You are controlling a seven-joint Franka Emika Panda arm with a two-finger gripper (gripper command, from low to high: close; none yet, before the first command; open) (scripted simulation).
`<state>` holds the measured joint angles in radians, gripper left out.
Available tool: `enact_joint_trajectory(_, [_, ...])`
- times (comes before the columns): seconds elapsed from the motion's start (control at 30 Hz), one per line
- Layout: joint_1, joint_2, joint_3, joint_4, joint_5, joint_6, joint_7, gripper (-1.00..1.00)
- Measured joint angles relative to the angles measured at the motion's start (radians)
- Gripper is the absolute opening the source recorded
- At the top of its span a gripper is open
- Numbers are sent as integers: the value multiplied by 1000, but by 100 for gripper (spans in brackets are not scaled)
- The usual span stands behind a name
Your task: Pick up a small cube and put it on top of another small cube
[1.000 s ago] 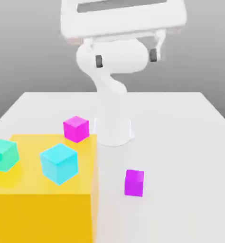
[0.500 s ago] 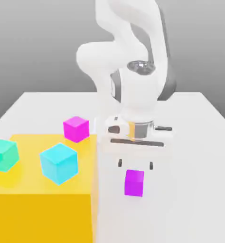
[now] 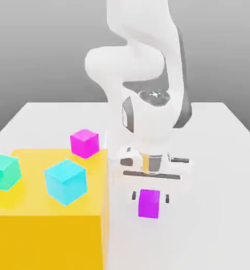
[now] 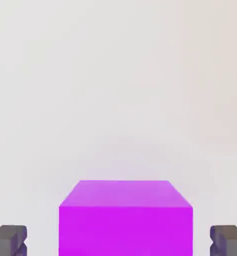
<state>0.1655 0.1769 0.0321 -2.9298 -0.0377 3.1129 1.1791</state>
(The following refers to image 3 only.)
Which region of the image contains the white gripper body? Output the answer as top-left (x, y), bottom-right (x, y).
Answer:
top-left (121, 168), bottom-right (183, 192)

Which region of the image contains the small purple cube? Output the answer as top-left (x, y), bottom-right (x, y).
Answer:
top-left (138, 189), bottom-right (161, 219)

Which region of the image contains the small cyan cube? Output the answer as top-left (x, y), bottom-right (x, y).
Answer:
top-left (44, 158), bottom-right (88, 207)

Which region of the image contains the small magenta cube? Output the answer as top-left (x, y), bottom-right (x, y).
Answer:
top-left (70, 129), bottom-right (100, 159)

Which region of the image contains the small green cube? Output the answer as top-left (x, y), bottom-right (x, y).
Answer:
top-left (0, 154), bottom-right (22, 192)

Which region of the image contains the large yellow box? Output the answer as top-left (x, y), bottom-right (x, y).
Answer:
top-left (0, 148), bottom-right (110, 270)

